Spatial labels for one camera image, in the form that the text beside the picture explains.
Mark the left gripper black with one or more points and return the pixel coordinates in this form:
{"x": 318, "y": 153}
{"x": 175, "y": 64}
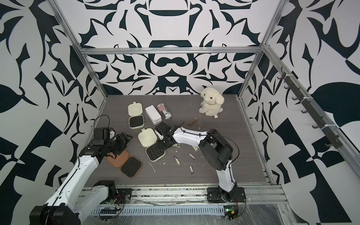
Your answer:
{"x": 124, "y": 140}

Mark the small clipper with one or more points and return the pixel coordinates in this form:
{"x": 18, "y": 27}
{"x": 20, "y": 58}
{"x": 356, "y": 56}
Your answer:
{"x": 192, "y": 171}
{"x": 193, "y": 157}
{"x": 177, "y": 161}

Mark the wall hook rack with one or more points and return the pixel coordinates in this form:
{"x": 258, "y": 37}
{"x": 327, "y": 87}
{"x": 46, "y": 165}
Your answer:
{"x": 311, "y": 108}

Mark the right electronics board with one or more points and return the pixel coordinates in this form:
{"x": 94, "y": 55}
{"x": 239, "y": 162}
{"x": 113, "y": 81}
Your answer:
{"x": 231, "y": 212}

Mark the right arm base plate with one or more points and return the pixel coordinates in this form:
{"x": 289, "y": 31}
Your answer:
{"x": 217, "y": 195}

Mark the electronics board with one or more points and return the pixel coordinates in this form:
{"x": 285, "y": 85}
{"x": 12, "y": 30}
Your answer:
{"x": 231, "y": 212}
{"x": 107, "y": 214}

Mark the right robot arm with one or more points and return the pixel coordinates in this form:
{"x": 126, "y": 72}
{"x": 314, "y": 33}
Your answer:
{"x": 217, "y": 151}

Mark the brown nail file tool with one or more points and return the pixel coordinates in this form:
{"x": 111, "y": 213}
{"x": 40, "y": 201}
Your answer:
{"x": 192, "y": 122}

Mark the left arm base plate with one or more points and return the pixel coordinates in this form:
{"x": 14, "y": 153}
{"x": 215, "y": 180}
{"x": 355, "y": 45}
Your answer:
{"x": 122, "y": 196}

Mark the white rectangular box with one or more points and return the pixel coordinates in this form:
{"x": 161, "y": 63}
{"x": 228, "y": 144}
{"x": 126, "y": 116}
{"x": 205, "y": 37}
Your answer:
{"x": 153, "y": 114}

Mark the white plush dog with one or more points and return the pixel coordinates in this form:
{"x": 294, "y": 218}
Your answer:
{"x": 212, "y": 101}

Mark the cream large nail clipper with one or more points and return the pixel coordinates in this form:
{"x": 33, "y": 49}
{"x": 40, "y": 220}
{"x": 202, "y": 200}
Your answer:
{"x": 177, "y": 145}

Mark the flag pattern can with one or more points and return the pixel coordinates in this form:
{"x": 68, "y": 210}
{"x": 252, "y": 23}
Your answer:
{"x": 163, "y": 110}

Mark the small clipper front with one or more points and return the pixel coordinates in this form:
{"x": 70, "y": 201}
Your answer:
{"x": 192, "y": 171}

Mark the cream nail clipper case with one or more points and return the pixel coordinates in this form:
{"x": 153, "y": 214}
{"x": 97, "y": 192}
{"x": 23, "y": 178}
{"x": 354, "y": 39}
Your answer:
{"x": 149, "y": 140}

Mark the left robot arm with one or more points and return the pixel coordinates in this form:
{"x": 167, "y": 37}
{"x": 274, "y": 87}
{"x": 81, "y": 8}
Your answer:
{"x": 63, "y": 207}

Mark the brown nail clipper case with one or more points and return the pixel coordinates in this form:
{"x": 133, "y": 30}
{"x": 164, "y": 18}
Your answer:
{"x": 128, "y": 165}

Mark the left electronics board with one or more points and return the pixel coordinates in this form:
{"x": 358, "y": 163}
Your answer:
{"x": 107, "y": 214}

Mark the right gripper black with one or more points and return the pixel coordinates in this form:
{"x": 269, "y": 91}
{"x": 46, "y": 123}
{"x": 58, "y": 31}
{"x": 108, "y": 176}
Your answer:
{"x": 162, "y": 146}

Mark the aluminium front rail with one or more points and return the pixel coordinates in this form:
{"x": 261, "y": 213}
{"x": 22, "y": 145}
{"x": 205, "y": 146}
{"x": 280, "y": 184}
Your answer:
{"x": 256, "y": 193}

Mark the cream case far left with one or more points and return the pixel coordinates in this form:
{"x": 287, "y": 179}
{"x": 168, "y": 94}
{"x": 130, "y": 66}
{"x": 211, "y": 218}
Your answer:
{"x": 135, "y": 112}

